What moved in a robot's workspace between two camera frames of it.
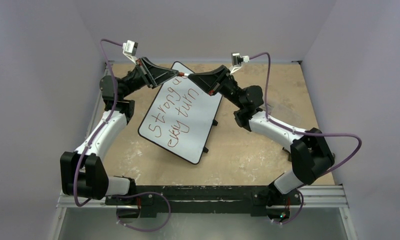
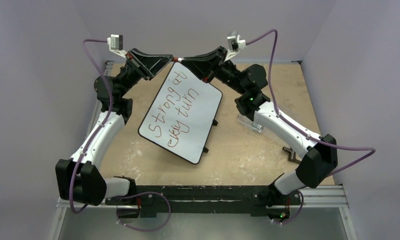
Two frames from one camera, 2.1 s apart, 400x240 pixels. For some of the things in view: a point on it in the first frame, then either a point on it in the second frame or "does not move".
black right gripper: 221,80 -> 216,62
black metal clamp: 289,154 does not move
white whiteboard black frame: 181,118 does not move
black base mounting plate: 200,199 does not move
